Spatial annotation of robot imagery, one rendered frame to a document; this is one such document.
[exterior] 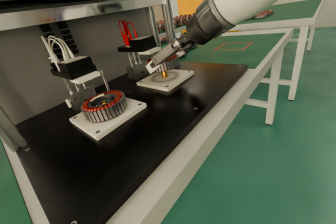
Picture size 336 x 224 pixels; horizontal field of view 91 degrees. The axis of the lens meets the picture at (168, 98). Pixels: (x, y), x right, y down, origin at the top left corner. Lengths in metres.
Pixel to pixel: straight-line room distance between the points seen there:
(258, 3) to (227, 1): 0.05
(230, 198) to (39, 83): 1.06
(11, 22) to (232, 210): 1.14
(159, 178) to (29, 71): 0.51
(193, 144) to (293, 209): 0.91
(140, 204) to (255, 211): 0.90
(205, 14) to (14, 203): 0.50
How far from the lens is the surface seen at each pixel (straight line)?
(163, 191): 0.29
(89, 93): 0.58
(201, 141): 0.35
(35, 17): 0.51
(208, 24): 0.41
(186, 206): 1.13
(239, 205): 1.14
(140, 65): 0.68
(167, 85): 0.53
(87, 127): 0.44
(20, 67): 0.66
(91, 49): 0.72
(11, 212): 0.41
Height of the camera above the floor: 0.99
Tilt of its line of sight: 27 degrees down
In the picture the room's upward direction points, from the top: 12 degrees counter-clockwise
